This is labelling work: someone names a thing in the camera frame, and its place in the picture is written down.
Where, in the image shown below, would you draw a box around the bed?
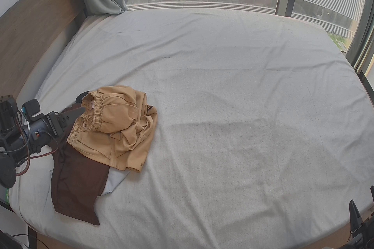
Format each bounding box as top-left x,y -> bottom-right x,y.
0,0 -> 374,249

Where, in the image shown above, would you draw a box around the pale blue garment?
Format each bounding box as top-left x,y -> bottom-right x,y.
99,167 -> 131,198

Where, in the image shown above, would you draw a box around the brown shorts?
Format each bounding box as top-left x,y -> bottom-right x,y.
51,105 -> 111,226

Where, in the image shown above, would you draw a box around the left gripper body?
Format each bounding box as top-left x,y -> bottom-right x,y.
28,111 -> 66,153

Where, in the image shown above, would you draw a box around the black garment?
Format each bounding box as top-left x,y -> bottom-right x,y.
74,91 -> 89,105

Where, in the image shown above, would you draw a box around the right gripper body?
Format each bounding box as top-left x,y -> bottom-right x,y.
350,211 -> 374,249

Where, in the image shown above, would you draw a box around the tan shorts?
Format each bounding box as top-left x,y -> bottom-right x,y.
67,85 -> 158,173

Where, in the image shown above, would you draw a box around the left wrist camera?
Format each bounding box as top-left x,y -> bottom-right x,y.
22,98 -> 49,126

